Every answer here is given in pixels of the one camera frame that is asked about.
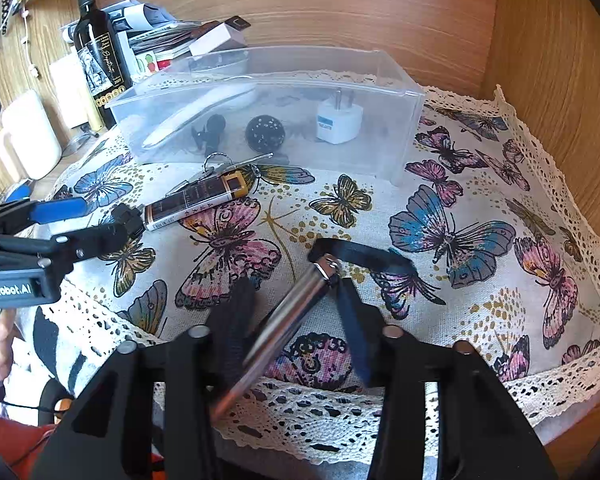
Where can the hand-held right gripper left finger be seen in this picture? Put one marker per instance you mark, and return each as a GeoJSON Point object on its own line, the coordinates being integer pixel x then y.
{"type": "Point", "coordinates": [237, 321]}

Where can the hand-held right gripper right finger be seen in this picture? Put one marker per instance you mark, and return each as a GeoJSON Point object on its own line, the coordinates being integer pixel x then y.
{"type": "Point", "coordinates": [355, 331]}

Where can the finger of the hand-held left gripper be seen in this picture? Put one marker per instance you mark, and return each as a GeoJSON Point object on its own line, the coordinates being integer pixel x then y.
{"type": "Point", "coordinates": [102, 237]}
{"type": "Point", "coordinates": [60, 210]}

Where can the brown labelled tube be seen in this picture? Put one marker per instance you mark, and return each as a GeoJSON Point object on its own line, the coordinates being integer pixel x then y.
{"type": "Point", "coordinates": [185, 205]}

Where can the clear plastic storage box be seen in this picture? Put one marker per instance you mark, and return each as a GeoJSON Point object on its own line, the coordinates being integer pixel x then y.
{"type": "Point", "coordinates": [340, 162]}

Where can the person's left hand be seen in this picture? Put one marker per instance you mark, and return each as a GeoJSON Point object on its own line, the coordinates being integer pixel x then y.
{"type": "Point", "coordinates": [0, 350]}

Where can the blue plastic object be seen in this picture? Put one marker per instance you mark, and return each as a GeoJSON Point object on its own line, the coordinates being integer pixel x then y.
{"type": "Point", "coordinates": [17, 193]}

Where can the black white patterned cloth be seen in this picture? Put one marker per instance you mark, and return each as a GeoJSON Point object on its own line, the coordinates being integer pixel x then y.
{"type": "Point", "coordinates": [55, 340]}

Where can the bunch of keys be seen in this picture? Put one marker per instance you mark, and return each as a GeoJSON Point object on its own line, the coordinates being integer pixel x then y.
{"type": "Point", "coordinates": [215, 165]}

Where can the small yellow device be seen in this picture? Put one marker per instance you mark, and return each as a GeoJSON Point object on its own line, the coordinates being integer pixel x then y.
{"type": "Point", "coordinates": [236, 186]}

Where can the orange pants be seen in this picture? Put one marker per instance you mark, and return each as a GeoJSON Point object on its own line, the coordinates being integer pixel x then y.
{"type": "Point", "coordinates": [10, 440]}

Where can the black clip microphone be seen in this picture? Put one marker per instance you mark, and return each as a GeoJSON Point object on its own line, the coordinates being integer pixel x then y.
{"type": "Point", "coordinates": [211, 127]}

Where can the dark wine bottle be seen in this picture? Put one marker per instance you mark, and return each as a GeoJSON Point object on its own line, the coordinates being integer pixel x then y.
{"type": "Point", "coordinates": [97, 55]}

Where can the black speckled ball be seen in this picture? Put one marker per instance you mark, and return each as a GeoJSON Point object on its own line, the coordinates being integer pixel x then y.
{"type": "Point", "coordinates": [265, 134]}

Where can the butterfly print lace tablecloth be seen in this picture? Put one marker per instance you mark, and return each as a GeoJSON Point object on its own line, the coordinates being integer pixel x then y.
{"type": "Point", "coordinates": [480, 185]}

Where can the stack of papers and booklets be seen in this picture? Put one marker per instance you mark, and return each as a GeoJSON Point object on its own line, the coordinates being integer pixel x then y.
{"type": "Point", "coordinates": [155, 35]}

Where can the white plug adapter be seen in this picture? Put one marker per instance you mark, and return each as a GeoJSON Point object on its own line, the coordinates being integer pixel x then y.
{"type": "Point", "coordinates": [335, 121]}

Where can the white cardboard box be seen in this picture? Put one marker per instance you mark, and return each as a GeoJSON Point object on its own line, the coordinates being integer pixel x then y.
{"type": "Point", "coordinates": [217, 40]}

